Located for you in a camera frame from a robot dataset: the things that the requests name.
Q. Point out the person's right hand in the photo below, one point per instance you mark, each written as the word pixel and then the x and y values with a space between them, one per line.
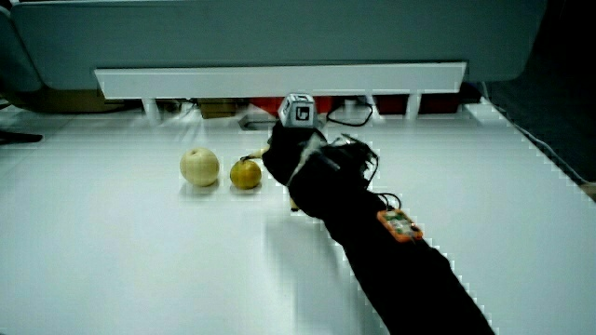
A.
pixel 279 158

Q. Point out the person's right forearm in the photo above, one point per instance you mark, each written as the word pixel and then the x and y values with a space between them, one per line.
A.
pixel 400 279

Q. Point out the yellow-green round fruit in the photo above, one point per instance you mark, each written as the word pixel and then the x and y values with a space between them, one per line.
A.
pixel 245 174

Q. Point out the grey flat device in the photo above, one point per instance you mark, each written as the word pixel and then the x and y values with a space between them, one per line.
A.
pixel 255 123

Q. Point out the printed marker cube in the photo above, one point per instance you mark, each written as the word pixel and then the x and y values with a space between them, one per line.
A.
pixel 270 104

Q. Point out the white riser shelf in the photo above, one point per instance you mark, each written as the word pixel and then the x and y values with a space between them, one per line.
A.
pixel 279 80

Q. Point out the small brown box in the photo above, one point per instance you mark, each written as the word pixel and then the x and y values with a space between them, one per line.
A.
pixel 218 108

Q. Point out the pale yellow apple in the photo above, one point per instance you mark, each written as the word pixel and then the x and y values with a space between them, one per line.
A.
pixel 199 166

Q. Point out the grey partition panel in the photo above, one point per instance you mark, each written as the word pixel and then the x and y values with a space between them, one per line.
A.
pixel 279 32

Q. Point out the orange sensor board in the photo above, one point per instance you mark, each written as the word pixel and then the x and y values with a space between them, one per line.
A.
pixel 399 225

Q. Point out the dark red box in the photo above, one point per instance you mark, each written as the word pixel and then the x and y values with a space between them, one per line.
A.
pixel 437 103

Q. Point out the brown cardboard box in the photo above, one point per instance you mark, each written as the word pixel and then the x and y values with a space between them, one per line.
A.
pixel 70 100

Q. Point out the black flat object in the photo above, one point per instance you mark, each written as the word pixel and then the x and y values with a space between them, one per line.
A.
pixel 18 138

